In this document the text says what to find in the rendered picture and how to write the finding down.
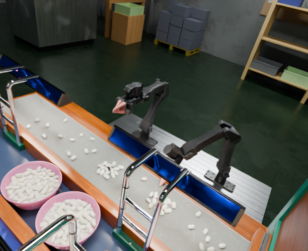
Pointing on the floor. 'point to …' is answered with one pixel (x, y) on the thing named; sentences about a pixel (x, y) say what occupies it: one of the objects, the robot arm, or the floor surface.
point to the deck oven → (52, 23)
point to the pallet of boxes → (182, 27)
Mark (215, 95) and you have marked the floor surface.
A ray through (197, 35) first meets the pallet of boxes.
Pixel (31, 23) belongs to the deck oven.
